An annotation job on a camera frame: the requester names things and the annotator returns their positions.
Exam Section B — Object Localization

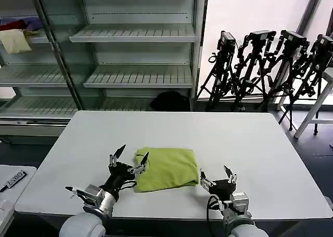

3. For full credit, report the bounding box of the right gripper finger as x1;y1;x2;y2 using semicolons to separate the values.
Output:
199;170;215;190
223;165;238;184

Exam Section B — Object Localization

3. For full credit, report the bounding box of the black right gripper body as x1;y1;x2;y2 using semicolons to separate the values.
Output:
207;178;236;202

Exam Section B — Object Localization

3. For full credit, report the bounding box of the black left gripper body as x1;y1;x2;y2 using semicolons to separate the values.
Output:
100;162;137;196

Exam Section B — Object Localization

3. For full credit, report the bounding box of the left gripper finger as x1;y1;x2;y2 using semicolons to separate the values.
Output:
127;151;149;175
108;144;126;168

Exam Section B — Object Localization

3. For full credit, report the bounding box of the yellow-green shirt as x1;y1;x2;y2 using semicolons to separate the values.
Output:
133;147;200;194

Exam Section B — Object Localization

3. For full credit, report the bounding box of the black bag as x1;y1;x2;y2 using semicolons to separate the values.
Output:
149;90;190;112

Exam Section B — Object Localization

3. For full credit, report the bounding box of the black label tag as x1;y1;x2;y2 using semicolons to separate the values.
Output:
0;170;28;193

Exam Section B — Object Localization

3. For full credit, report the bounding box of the white side table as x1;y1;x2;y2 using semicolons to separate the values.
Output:
0;165;38;237

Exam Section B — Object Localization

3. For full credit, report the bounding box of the grey shelf unit with cloths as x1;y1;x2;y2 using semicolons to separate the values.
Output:
0;0;87;144

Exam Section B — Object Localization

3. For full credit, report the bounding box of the white stool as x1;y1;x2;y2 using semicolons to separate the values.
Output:
276;67;333;139

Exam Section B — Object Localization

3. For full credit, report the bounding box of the white empty shelf unit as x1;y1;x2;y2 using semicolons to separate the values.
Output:
69;0;209;112

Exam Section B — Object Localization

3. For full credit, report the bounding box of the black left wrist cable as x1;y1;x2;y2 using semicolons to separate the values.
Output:
117;180;138;190

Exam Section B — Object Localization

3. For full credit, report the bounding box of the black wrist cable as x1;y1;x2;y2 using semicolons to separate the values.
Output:
117;180;138;190
206;194;222;220

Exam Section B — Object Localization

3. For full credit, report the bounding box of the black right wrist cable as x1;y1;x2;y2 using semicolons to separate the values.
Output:
206;194;222;220

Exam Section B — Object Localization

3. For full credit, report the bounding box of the black camera tripod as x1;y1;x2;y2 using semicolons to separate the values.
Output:
277;34;333;136
230;29;277;113
197;30;242;112
260;29;311;118

